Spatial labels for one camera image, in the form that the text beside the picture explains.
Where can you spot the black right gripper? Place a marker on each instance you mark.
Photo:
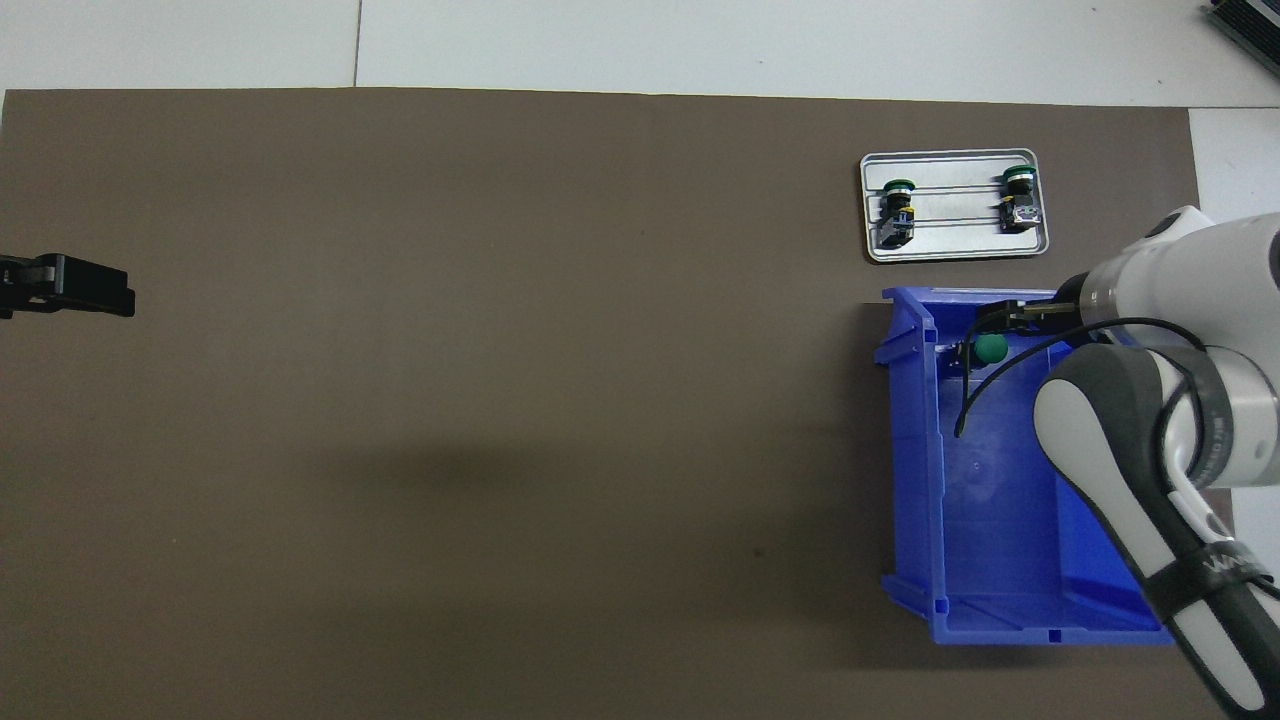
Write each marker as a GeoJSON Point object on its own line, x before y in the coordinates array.
{"type": "Point", "coordinates": [1050, 312]}

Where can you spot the green push button switch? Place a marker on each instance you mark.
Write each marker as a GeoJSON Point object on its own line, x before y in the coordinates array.
{"type": "Point", "coordinates": [897, 225]}
{"type": "Point", "coordinates": [1020, 210]}
{"type": "Point", "coordinates": [992, 348]}

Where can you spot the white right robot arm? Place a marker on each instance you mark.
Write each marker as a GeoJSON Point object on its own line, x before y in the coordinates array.
{"type": "Point", "coordinates": [1180, 400]}

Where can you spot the grey metal tray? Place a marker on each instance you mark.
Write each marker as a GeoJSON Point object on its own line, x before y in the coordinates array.
{"type": "Point", "coordinates": [950, 245]}

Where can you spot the blue plastic storage bin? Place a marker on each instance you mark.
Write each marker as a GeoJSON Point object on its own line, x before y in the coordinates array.
{"type": "Point", "coordinates": [990, 540]}

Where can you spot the grey ribbed device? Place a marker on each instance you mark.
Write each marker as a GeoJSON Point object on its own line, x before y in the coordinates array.
{"type": "Point", "coordinates": [1250, 25]}

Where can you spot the brown table mat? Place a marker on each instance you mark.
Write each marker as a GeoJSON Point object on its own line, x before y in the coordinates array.
{"type": "Point", "coordinates": [500, 400]}

